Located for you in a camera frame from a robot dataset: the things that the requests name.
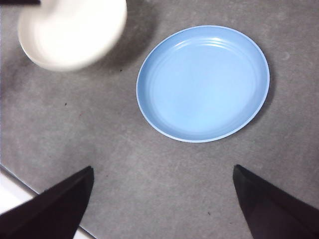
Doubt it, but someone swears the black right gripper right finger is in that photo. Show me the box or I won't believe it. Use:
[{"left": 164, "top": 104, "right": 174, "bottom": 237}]
[{"left": 233, "top": 164, "right": 319, "bottom": 239}]

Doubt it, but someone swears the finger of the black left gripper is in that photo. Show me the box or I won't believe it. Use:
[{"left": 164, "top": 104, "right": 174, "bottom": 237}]
[{"left": 0, "top": 0, "right": 41, "bottom": 5}]

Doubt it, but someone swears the white round plate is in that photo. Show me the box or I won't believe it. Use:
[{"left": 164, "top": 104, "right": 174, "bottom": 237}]
[{"left": 17, "top": 0, "right": 128, "bottom": 72}]

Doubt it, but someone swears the blue round plate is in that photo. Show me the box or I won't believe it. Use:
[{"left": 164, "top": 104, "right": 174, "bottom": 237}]
[{"left": 136, "top": 24, "right": 271, "bottom": 143}]

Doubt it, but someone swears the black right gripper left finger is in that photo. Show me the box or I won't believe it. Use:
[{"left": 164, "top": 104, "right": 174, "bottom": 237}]
[{"left": 0, "top": 166, "right": 95, "bottom": 239}]

